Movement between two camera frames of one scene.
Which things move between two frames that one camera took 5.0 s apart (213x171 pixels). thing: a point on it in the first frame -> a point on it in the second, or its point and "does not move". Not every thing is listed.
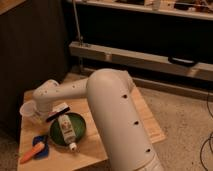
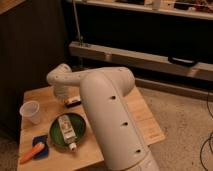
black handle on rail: [182, 61] does not move
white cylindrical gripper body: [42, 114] -> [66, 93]
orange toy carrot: [36, 148] does not move
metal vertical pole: [77, 23] does not move
